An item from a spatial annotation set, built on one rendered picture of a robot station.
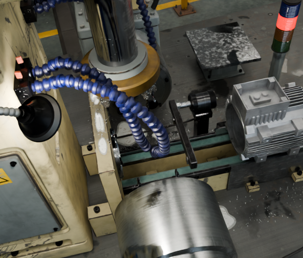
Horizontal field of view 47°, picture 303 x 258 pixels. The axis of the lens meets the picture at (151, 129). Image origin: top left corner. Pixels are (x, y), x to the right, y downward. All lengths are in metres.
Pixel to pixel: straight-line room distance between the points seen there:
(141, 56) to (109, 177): 0.30
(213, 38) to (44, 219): 1.03
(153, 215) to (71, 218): 0.27
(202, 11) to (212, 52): 2.05
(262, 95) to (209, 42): 0.59
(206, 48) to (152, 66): 0.76
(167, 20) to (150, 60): 2.63
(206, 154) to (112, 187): 0.41
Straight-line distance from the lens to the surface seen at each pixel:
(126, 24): 0.71
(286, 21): 1.27
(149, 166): 1.16
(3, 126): 0.66
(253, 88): 1.05
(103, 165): 0.85
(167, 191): 0.77
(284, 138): 1.05
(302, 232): 1.18
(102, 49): 0.73
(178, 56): 1.67
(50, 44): 3.37
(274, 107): 0.99
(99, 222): 1.06
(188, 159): 0.98
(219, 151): 1.20
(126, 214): 0.79
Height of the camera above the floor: 1.82
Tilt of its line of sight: 49 degrees down
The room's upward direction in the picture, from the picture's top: 7 degrees counter-clockwise
